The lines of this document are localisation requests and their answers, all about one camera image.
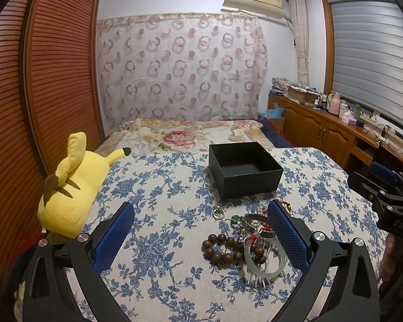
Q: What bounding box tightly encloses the pale green jade bangle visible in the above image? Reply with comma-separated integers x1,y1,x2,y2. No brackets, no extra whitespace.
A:
244,239,287,281

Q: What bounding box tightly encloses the black jewelry box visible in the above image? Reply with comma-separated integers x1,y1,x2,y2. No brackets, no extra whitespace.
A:
209,142,283,200

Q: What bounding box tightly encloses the brown wooden bead bracelet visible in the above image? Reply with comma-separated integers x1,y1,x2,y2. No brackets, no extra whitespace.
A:
201,232,267,269

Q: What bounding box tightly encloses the person's right hand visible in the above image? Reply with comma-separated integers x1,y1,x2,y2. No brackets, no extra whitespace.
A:
379,234,403,282

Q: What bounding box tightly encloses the brown wooden sideboard cabinet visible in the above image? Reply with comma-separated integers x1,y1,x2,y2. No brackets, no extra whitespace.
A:
268,94,403,174

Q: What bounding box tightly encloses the pink thermos jug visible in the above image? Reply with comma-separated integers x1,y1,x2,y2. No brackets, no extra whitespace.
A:
328,92,341,116

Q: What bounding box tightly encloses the yellow Pikachu plush toy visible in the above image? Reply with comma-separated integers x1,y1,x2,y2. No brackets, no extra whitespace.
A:
38,131,132,239

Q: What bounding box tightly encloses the cardboard box on cabinet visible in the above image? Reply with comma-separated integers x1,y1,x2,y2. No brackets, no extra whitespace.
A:
286,85,319,104

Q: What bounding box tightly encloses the blue tissue in box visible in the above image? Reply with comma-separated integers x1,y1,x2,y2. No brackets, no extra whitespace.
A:
259,103,284,120

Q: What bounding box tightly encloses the grey window roller blind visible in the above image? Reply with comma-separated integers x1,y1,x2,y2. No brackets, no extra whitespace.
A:
327,0,403,126

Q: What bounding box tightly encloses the green stone pendant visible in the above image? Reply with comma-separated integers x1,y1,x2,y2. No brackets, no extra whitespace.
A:
230,214,244,226

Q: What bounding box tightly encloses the blue floral white quilt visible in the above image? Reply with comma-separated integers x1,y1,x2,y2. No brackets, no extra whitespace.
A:
84,148,387,321

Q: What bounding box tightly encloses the pink floral beige bedspread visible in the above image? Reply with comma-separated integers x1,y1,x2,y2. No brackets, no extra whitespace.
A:
96,119,274,156

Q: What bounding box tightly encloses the beige side curtain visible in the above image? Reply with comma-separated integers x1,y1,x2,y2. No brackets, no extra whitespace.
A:
288,0,309,85

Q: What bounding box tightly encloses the pink circle patterned curtain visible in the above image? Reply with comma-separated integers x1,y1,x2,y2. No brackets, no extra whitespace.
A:
96,13,268,132

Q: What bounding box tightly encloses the brown louvered wardrobe door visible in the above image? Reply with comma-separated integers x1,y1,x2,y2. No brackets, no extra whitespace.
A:
0,0,105,293

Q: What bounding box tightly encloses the gold ring pendant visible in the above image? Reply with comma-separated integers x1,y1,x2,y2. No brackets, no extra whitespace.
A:
213,206,226,220

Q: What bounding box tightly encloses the cream wall air conditioner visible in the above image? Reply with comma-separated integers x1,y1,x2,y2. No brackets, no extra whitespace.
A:
223,0,286,19

